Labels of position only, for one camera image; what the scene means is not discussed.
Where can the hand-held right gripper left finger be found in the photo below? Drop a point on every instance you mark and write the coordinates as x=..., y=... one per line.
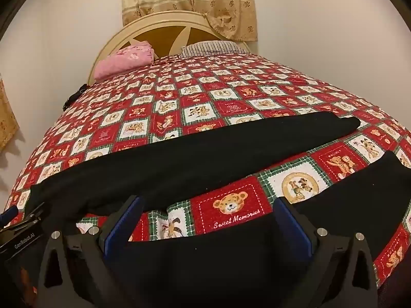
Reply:
x=120, y=227

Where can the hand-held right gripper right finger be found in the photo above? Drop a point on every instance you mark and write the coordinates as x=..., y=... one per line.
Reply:
x=293, y=227

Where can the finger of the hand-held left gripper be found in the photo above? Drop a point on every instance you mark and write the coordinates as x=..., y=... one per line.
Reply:
x=27, y=218

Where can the black pants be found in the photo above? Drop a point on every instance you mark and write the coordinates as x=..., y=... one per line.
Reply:
x=192, y=154

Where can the yellow floral cloth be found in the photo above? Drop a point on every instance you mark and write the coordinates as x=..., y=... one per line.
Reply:
x=6, y=115

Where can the dark object beside bed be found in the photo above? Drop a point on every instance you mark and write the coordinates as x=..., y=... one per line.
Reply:
x=74, y=98

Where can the red teddy bear printed quilt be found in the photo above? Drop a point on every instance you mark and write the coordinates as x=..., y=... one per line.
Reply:
x=231, y=102

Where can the pink folded cloth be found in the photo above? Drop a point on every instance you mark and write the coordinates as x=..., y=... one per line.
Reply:
x=123, y=59

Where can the cream wooden headboard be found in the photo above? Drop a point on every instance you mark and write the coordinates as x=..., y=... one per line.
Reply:
x=160, y=35

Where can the striped pillow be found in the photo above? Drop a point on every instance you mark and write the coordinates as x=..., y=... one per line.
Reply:
x=213, y=48

